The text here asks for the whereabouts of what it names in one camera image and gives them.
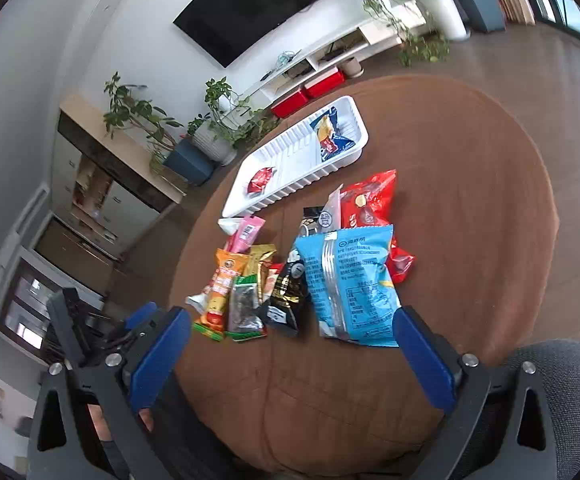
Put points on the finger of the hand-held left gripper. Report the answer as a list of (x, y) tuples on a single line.
[(67, 320), (140, 316)]

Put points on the small beige flower pot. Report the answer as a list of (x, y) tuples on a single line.
[(351, 67)]

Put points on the light blue snack bag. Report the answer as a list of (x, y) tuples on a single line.
[(350, 285)]

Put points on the pink snack packet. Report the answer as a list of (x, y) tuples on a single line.
[(246, 234)]

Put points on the small red snack packet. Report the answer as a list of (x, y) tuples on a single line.
[(260, 180)]

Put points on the large red snack bag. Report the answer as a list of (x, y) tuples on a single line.
[(370, 200)]

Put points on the yellow and blue snack packet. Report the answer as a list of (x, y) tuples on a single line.
[(326, 127)]

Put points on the orange snack packet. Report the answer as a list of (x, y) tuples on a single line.
[(220, 290)]

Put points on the plant in tall white planter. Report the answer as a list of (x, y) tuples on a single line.
[(447, 15)]

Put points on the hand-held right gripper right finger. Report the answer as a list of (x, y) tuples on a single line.
[(425, 360)]

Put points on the white ribbed plastic tray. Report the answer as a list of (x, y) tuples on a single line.
[(295, 160)]

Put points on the trailing pothos in white pot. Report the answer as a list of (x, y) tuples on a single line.
[(220, 90), (420, 50)]

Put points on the green seaweed snack packet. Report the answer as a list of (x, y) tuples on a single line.
[(244, 310)]

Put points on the plant in blue square planter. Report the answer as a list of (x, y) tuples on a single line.
[(190, 160)]

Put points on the black wall television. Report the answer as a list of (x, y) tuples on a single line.
[(260, 5)]

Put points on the wooden sideboard cabinet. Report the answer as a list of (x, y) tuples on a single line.
[(115, 160)]

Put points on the plant in white ribbed planter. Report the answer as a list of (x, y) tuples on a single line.
[(212, 145)]

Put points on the grey mesh chair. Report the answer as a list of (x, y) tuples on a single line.
[(570, 385)]

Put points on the small white snack packet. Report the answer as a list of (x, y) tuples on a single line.
[(197, 301)]

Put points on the red storage box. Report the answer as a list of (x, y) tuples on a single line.
[(325, 85), (290, 102)]

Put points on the white television console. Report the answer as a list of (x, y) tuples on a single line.
[(390, 22)]

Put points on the dark blue cookie packet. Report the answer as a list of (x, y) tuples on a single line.
[(337, 146)]

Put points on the black gold striped snack packet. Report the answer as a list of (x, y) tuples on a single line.
[(285, 300)]

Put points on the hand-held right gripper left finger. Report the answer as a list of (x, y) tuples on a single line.
[(160, 355)]

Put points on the black set-top box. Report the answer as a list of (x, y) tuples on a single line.
[(332, 56)]

